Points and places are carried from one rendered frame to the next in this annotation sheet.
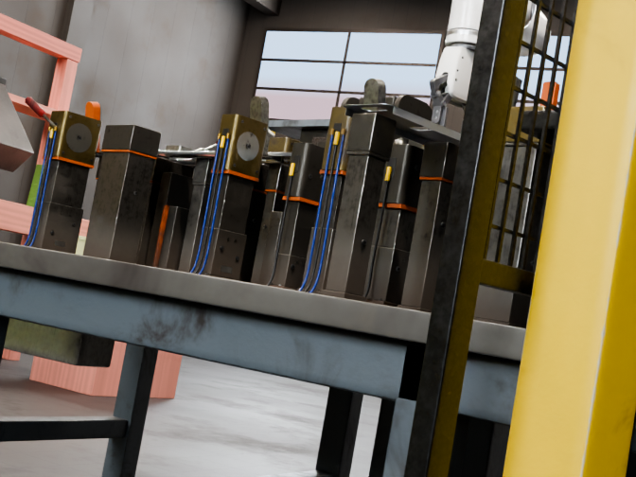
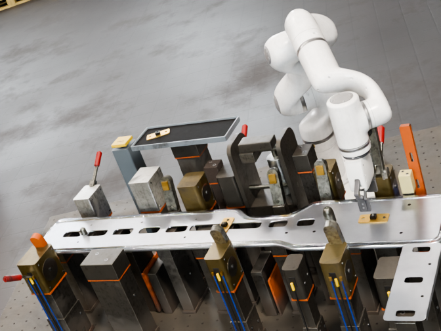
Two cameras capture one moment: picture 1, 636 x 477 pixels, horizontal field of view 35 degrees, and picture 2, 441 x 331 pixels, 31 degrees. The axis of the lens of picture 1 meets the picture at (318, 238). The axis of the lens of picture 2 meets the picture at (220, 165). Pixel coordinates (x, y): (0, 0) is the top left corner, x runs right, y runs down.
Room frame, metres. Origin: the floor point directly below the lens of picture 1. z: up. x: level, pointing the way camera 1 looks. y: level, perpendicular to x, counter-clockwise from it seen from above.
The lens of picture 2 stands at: (0.23, 0.59, 2.25)
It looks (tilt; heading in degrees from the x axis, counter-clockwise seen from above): 27 degrees down; 345
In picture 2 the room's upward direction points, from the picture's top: 20 degrees counter-clockwise
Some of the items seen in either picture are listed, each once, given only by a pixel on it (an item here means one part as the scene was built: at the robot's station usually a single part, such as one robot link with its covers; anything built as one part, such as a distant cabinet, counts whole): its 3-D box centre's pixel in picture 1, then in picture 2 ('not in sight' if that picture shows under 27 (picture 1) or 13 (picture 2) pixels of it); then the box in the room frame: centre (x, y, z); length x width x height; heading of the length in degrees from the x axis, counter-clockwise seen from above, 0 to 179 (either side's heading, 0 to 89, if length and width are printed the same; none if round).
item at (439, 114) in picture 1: (436, 109); (361, 203); (1.89, -0.18, 1.09); 0.03 x 0.03 x 0.07; 44
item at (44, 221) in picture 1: (58, 185); (54, 301); (2.54, 0.66, 0.88); 0.14 x 0.09 x 0.36; 134
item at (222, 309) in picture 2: (247, 225); (217, 266); (2.32, 0.16, 0.84); 0.12 x 0.05 x 0.29; 134
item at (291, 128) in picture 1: (326, 129); (184, 133); (2.66, 0.03, 1.16); 0.37 x 0.14 x 0.02; 44
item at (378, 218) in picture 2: not in sight; (373, 217); (1.93, -0.22, 1.01); 0.08 x 0.04 x 0.01; 44
